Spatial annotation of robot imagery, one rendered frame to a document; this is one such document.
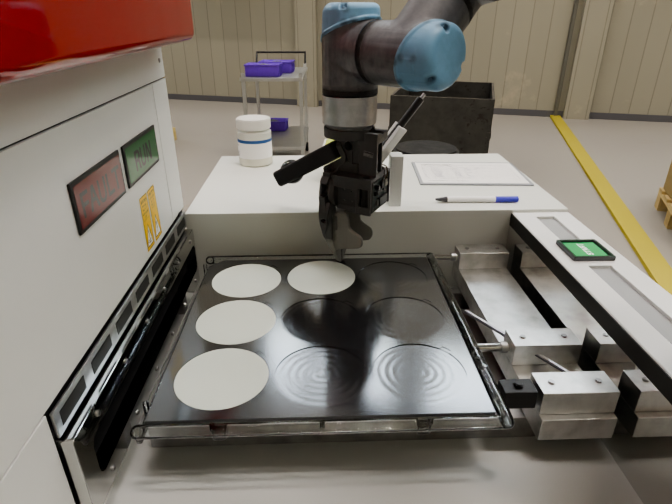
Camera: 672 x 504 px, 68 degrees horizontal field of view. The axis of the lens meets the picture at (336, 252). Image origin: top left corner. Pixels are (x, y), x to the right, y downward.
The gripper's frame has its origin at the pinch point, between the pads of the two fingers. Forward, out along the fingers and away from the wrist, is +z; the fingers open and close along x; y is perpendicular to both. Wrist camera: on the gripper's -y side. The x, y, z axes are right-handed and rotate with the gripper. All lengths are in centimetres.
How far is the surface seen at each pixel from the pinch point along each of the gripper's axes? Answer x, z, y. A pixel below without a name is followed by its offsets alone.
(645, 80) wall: 677, 43, 74
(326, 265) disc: -2.8, 1.2, -0.2
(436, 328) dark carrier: -11.1, 1.4, 20.0
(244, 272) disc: -10.4, 1.3, -10.3
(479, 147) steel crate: 313, 58, -42
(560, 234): 12.9, -4.4, 31.1
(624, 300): -4.6, -4.8, 39.5
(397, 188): 10.4, -8.4, 5.9
